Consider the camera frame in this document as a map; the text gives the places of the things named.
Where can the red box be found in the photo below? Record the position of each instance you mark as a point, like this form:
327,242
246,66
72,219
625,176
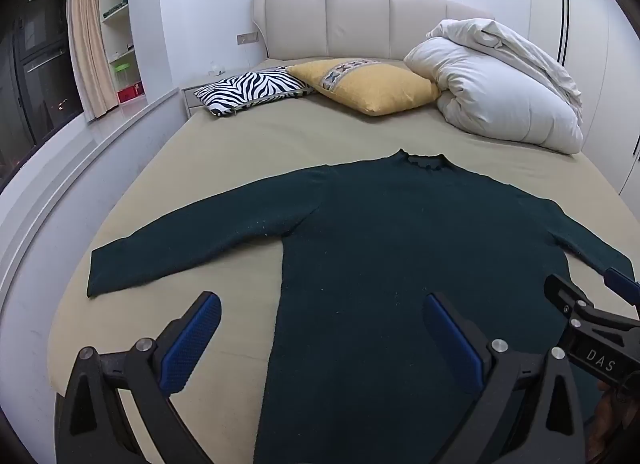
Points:
131,93

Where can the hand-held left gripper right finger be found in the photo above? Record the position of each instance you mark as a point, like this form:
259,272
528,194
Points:
452,344

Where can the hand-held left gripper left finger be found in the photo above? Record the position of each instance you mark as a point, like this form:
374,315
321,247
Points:
192,339

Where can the bed with beige sheet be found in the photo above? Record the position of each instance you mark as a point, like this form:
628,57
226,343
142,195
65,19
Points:
240,144

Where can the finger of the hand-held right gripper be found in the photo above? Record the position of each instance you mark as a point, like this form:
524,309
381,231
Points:
567,296
625,284

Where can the green container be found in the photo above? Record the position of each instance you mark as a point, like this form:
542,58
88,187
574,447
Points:
125,75

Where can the yellow pillow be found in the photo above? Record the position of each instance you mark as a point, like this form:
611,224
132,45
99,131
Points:
367,84

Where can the beige curtain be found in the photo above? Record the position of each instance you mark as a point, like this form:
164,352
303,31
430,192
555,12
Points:
90,39

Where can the dark green sweater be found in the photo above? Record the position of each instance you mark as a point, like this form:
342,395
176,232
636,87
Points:
380,264

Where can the white wall shelf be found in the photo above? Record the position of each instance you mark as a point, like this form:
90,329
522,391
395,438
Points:
117,24

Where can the person's right hand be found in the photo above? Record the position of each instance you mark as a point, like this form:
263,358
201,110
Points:
611,409

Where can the wall socket panel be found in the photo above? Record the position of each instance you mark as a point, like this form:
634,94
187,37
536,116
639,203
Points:
247,37

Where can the zebra striped pillow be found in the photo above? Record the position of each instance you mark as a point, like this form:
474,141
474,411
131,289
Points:
255,87

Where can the white folded duvet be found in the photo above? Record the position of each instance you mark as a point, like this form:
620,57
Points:
505,89

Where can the beige padded headboard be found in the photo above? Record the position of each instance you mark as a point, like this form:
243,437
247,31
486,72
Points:
350,22

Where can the white wardrobe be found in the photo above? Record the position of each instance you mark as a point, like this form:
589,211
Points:
595,59

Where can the white nightstand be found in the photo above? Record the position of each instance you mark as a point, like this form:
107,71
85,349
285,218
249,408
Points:
197,97

